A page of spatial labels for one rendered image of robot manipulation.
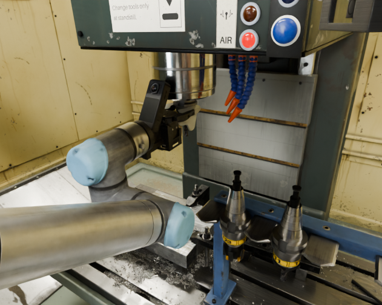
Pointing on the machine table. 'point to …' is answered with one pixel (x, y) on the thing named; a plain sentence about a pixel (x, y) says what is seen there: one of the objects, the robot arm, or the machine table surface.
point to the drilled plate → (194, 249)
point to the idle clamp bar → (261, 248)
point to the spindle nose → (186, 74)
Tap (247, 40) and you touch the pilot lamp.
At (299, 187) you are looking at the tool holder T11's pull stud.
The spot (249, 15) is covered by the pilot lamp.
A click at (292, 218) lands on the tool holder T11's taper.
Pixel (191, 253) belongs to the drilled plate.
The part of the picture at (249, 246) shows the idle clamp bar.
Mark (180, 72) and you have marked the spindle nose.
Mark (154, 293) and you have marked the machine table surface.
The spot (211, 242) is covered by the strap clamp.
